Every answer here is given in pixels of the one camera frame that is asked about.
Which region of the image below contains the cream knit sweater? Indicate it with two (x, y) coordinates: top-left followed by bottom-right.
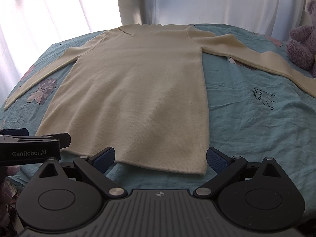
(4, 24), (315, 174)

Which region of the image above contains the teal printed bed sheet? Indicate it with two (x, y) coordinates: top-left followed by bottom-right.
(1, 24), (315, 200)

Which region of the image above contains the white sheer curtain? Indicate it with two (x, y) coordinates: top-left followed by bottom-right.
(1, 0), (122, 102)

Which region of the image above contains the purple plush teddy bear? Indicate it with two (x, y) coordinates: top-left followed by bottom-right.
(286, 0), (316, 78)

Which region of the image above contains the grey blackout curtain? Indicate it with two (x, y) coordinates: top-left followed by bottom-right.
(118, 0), (306, 41)

